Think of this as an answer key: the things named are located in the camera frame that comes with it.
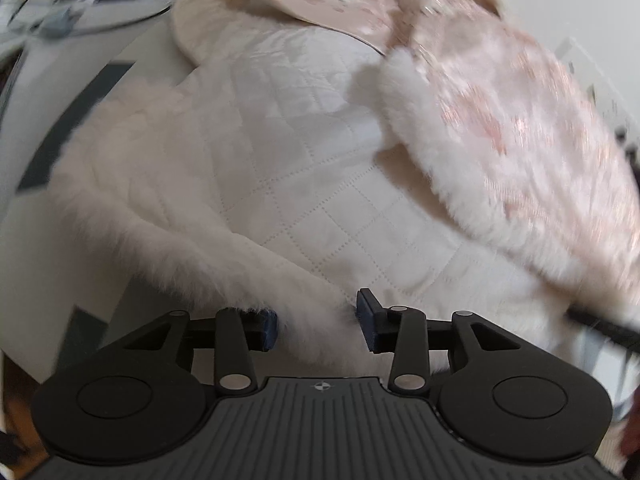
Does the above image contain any white sheet with dark stripes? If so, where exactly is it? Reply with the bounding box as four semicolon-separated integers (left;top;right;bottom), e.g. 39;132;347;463
0;22;153;361

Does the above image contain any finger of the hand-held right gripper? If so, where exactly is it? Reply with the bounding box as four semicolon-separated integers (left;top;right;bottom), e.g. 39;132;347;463
567;306;640;352

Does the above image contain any pink fur-trimmed quilted coat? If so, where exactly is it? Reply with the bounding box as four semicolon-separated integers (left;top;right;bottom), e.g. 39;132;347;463
49;0;640;377

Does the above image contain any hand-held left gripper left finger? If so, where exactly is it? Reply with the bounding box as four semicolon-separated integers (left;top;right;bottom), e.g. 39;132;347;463
101;308;279;394

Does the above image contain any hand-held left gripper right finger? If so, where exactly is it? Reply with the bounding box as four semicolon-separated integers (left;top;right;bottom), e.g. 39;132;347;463
354;288;544;395

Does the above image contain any white furniture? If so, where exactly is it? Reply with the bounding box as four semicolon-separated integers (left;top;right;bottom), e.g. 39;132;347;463
552;35;640;153

